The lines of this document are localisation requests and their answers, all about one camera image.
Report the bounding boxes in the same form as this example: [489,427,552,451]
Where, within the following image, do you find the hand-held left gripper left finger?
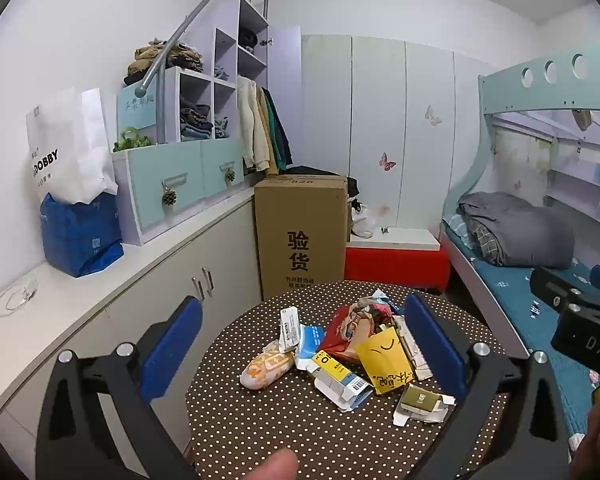
[35,296,203,480]

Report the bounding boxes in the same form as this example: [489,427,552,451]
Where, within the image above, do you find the pile of khaki clothes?
[124,39,204,87]

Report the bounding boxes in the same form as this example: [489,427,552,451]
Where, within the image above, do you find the yellow paper bag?
[355,327,415,395]

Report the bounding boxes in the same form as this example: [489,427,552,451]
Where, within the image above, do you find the hanging dark green jackets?
[260,87,293,171]

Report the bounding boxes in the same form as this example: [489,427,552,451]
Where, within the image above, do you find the folded dark jeans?
[180,102,213,141]

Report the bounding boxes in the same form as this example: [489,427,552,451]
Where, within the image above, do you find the yellow white carton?
[307,351,373,413]

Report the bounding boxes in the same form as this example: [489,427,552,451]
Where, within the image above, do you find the person's left hand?
[240,447,299,480]

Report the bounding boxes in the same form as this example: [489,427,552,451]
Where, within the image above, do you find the small white labelled box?
[279,306,301,353]

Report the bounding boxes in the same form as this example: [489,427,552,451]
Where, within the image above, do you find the hanging beige jacket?
[237,77,273,173]

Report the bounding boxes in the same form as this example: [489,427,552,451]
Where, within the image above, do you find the white wardrobe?
[300,34,501,231]

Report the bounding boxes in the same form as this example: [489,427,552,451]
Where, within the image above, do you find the green plant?
[112,127,153,153]

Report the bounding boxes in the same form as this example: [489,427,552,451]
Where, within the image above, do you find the red storage box white lid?
[344,227,452,293]

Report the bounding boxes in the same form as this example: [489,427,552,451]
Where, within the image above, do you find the white low cabinet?
[0,187,276,461]

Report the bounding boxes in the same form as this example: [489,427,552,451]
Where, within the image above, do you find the olive green carton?
[394,385,456,427]

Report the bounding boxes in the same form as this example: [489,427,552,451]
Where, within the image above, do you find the grey metal handrail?
[134,0,272,98]

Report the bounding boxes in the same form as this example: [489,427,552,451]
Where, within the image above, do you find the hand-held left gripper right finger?
[404,292,573,480]

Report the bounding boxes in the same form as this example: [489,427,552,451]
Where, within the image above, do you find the clear glasses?
[0,277,40,318]

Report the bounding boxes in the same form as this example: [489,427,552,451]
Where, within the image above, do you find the light blue board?
[117,81,158,133]

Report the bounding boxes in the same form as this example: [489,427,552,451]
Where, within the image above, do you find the grey quilt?
[457,191,576,268]

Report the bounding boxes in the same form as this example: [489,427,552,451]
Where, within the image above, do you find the colourful wrapper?
[352,290,406,333]

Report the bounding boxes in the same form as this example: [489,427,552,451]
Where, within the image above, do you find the blue white carton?
[294,324,327,373]

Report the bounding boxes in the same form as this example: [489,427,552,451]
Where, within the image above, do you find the large cardboard box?
[253,174,352,302]

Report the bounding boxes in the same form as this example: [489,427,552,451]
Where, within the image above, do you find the brown polka dot tablecloth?
[186,280,511,480]

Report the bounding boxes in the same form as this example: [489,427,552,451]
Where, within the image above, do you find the white brown carton strip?
[392,315,433,383]

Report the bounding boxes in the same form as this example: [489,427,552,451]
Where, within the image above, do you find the black cloth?
[282,165,361,198]

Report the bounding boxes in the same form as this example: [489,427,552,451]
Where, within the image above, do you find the blue plastic package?
[40,192,124,278]

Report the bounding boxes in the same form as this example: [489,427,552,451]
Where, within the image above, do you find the light blue staircase cabinet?
[112,0,303,246]

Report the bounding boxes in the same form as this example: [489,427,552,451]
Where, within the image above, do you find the orange white snack wrapper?
[240,340,296,390]

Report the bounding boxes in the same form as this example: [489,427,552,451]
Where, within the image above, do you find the light blue bunk bed frame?
[440,45,600,361]

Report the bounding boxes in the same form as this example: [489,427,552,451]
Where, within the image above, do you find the white paper bag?
[26,87,118,206]

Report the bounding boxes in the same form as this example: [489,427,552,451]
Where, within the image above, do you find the teal printed bedsheet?
[442,215,600,441]

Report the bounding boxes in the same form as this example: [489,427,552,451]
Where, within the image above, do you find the white plastic bag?
[350,200,381,238]

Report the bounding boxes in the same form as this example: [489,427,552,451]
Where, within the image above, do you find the red paper bag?
[317,305,381,361]

